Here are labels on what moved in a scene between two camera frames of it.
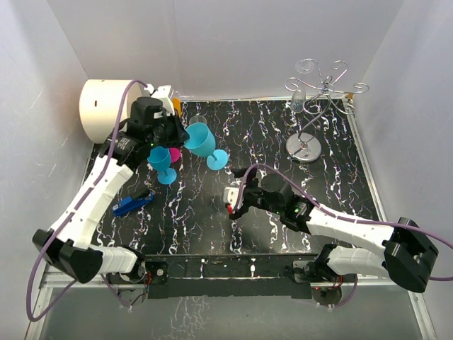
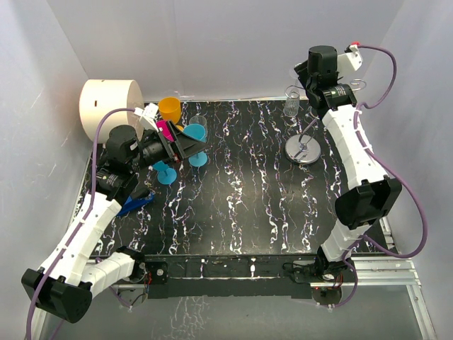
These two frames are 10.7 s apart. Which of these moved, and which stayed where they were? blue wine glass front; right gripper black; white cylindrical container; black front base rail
Moved: right gripper black
Stayed: black front base rail; white cylindrical container; blue wine glass front
